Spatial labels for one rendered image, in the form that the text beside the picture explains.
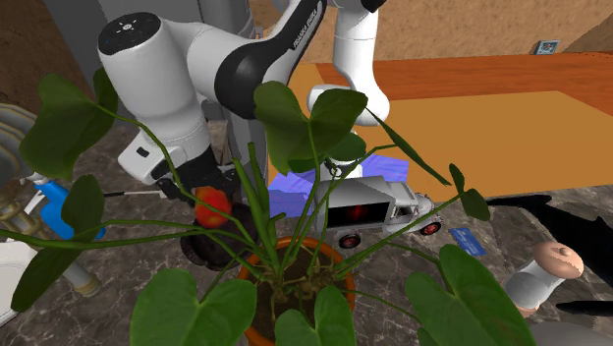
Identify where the small framed wall picture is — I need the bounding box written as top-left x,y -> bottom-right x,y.
532,39 -> 562,56

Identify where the white toy truck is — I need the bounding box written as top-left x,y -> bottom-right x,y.
313,175 -> 445,251

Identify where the green plant in orange pot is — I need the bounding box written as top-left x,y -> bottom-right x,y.
0,67 -> 538,346

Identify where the stack of grey plates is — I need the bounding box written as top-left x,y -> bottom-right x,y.
0,102 -> 40,189

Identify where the dark brown bowl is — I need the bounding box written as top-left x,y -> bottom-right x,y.
179,202 -> 262,272

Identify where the thin white black utensil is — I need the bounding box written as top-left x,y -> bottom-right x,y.
102,190 -> 166,199

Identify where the red orange apple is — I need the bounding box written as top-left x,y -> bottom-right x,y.
193,186 -> 234,229

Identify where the purple patterned robot stand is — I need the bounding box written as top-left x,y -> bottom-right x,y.
267,153 -> 411,219

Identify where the white tube with brass end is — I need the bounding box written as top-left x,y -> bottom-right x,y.
61,260 -> 103,297

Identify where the grey grinder with wooden knob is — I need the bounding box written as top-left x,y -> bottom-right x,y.
502,241 -> 585,318

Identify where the blue and white bottle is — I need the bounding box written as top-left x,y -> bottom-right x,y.
26,174 -> 107,242

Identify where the small blue card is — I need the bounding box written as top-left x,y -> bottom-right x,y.
448,227 -> 488,258

